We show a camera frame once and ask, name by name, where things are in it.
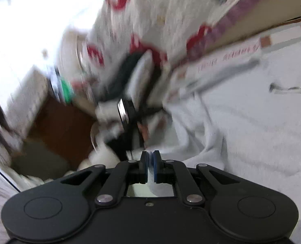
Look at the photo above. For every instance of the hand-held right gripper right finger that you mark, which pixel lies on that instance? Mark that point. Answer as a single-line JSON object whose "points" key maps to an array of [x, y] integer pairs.
{"points": [[156, 167]]}

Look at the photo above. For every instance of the purple ruffled bed skirt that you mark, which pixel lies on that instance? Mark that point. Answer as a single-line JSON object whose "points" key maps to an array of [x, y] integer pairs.
{"points": [[242, 10]]}

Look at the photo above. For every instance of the beige bed base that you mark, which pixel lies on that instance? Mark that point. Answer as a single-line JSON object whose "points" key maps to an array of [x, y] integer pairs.
{"points": [[280, 7]]}

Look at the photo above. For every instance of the stack of folded clothes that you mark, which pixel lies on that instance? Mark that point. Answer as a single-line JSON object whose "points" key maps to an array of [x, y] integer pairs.
{"points": [[125, 68]]}

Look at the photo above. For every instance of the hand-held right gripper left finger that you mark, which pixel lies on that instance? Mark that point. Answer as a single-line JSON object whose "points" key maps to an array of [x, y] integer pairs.
{"points": [[145, 167]]}

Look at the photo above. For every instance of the bear print quilt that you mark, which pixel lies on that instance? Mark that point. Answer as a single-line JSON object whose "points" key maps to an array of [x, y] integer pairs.
{"points": [[153, 10]]}

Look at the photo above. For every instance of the light grey t-shirt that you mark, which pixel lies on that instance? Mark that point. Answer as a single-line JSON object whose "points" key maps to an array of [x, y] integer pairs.
{"points": [[242, 132]]}

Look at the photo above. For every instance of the checked dog print mat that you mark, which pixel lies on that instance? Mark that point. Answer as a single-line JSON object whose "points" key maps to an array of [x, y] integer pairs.
{"points": [[224, 61]]}

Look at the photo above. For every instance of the green plastic bag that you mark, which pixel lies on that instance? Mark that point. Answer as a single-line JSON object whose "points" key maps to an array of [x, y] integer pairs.
{"points": [[66, 91]]}

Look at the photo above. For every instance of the brown wooden drawer cabinet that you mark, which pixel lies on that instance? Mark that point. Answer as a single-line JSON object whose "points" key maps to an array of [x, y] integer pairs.
{"points": [[64, 132]]}

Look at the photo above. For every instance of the patterned white tablecloth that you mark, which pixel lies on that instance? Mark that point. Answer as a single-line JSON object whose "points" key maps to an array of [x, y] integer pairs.
{"points": [[31, 94]]}

